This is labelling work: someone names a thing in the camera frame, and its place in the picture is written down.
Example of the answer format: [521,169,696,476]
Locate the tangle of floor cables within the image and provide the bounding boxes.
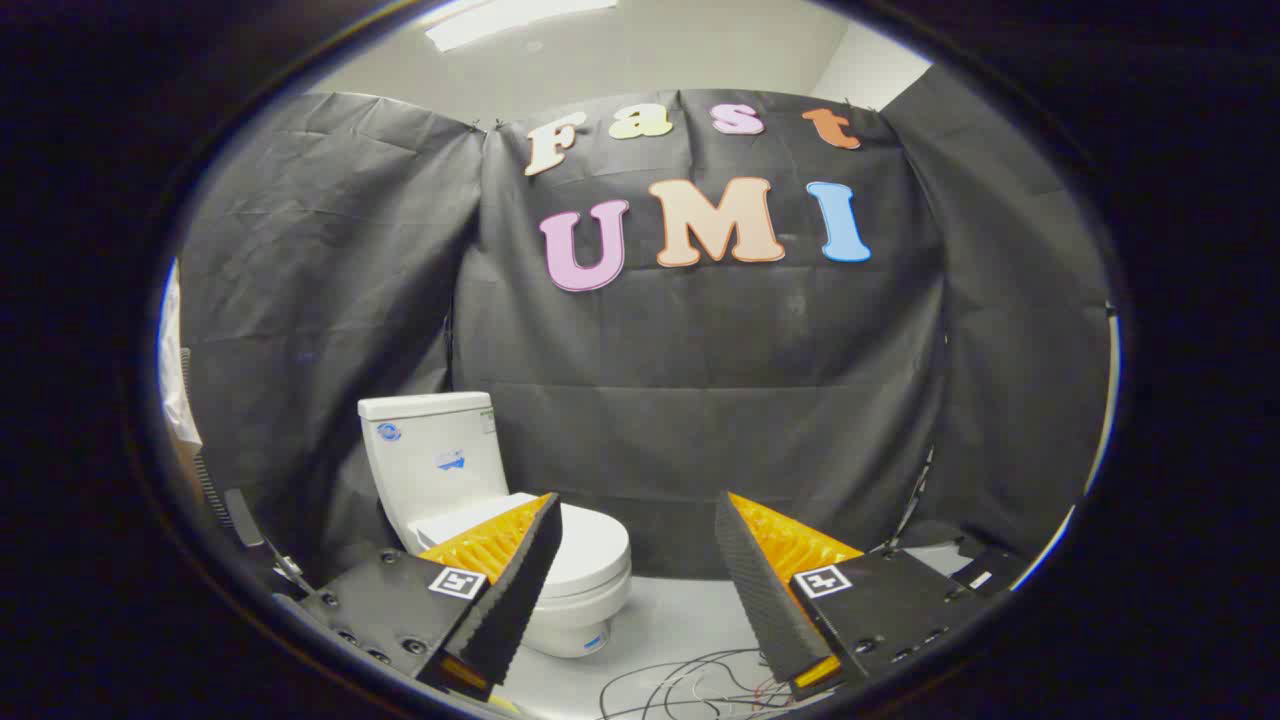
[598,648,801,719]

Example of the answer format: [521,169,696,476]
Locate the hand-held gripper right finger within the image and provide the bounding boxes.
[714,490,991,701]

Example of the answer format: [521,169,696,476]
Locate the black backdrop cloth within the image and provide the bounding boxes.
[178,65,1111,586]

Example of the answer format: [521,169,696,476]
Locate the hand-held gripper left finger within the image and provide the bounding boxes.
[300,492,564,701]

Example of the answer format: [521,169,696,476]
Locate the white toilet lid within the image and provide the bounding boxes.
[415,492,633,601]

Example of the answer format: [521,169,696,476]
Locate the black box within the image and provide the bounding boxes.
[950,545,1031,593]

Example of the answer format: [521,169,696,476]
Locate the white toilet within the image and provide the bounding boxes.
[358,392,633,659]

